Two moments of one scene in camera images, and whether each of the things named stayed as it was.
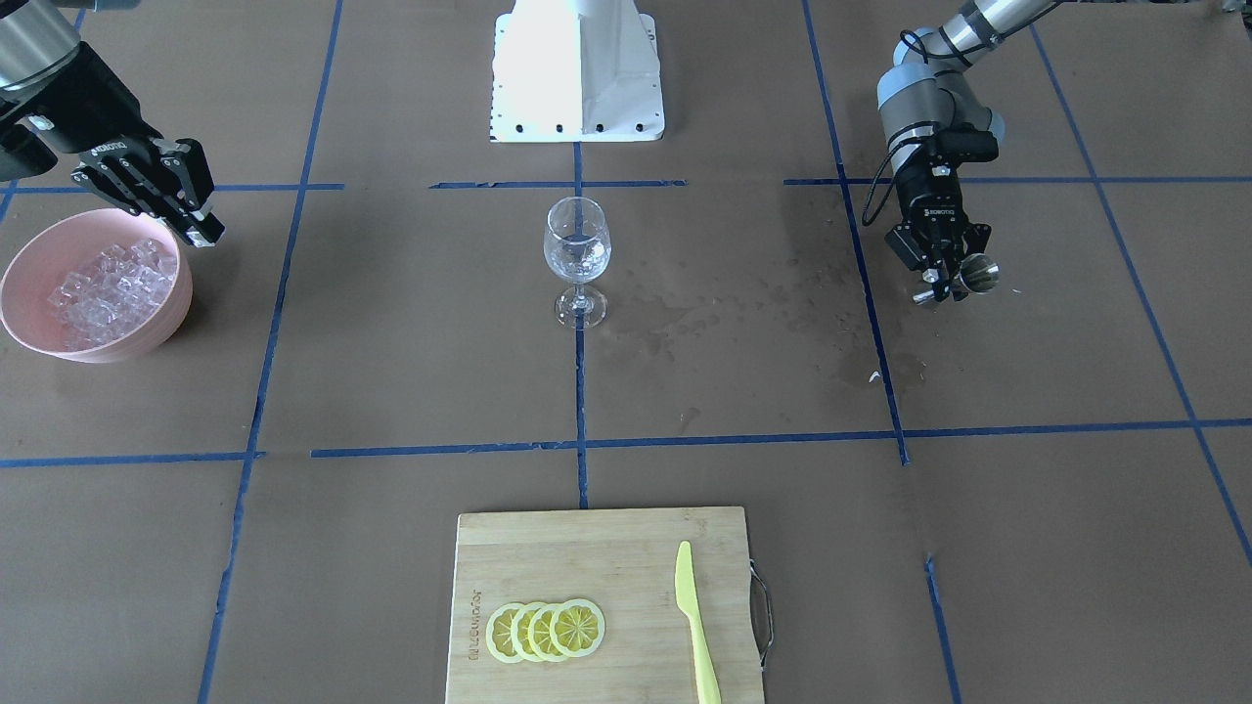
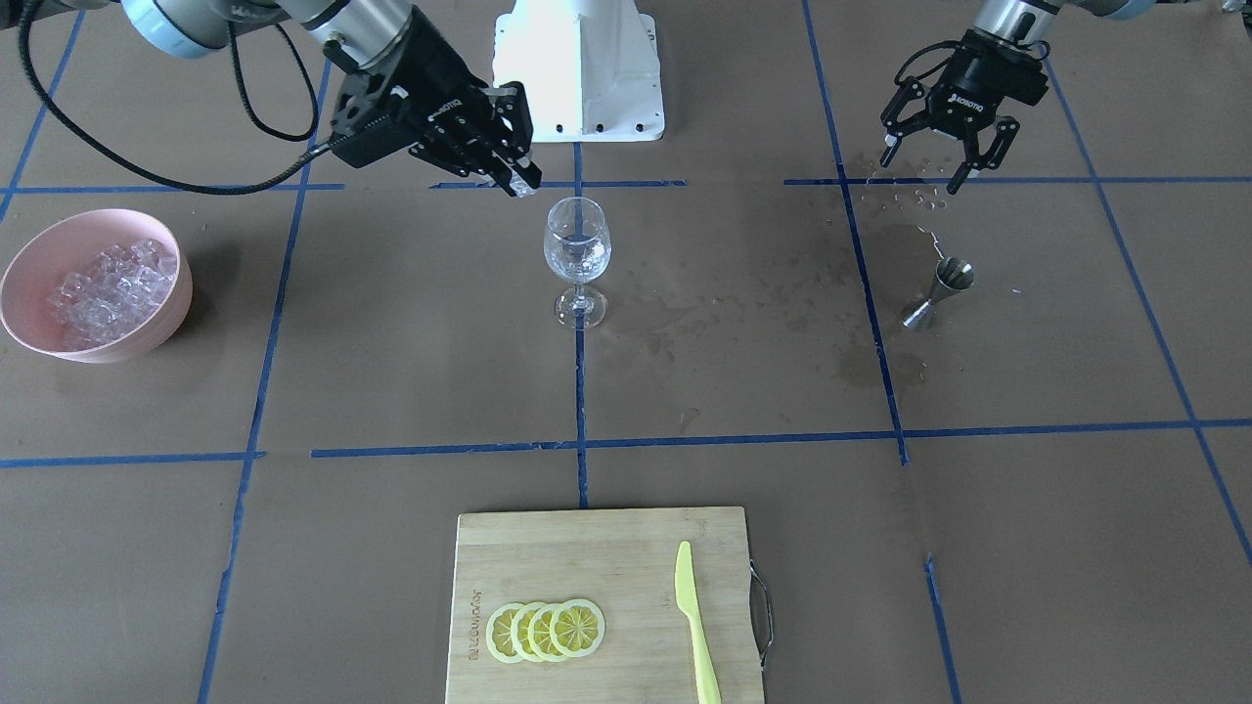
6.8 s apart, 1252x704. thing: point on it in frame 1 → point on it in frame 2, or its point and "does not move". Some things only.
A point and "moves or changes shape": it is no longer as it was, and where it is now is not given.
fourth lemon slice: (499, 633) does not move
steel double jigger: (978, 274) moves or changes shape
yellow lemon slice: (577, 628) does not move
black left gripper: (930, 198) → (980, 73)
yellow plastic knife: (688, 601) does not move
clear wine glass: (577, 248) does not move
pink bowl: (96, 286) does not move
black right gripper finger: (206, 232) → (501, 172)
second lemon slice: (538, 634) does not move
